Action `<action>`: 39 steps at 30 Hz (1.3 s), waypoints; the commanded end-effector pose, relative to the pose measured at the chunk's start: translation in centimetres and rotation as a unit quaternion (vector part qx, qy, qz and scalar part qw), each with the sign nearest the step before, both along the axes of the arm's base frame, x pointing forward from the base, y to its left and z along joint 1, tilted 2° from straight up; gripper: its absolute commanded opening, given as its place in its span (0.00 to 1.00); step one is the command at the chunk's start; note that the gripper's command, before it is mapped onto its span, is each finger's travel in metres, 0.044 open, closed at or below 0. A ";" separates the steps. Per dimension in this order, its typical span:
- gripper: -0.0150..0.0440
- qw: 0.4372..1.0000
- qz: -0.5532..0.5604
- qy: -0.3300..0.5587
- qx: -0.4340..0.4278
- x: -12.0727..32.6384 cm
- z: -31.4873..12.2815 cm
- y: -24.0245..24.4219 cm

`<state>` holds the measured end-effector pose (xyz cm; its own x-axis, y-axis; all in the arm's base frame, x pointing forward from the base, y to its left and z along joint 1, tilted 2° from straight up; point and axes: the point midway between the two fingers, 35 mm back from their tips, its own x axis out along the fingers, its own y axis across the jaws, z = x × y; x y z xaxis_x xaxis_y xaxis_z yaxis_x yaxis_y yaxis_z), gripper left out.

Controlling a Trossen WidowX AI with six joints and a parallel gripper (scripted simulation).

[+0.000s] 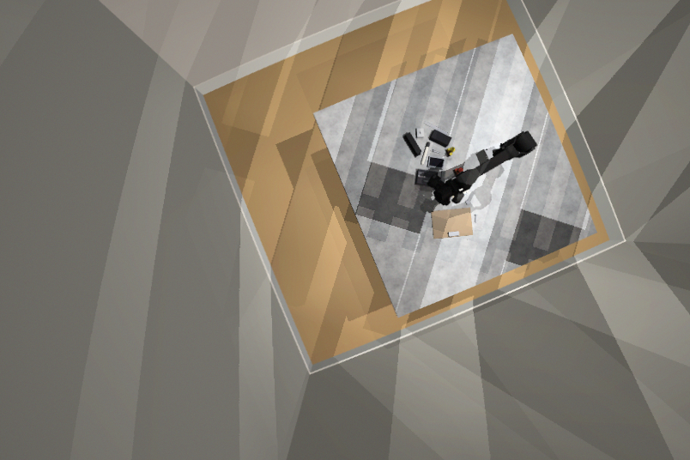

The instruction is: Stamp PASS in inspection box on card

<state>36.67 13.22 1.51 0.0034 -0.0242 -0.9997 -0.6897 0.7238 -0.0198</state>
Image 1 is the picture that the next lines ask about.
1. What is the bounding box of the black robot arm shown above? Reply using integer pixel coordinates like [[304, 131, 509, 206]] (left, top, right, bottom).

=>
[[433, 130, 537, 206]]

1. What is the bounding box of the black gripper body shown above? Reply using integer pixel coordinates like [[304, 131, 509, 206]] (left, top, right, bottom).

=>
[[427, 174, 464, 203]]

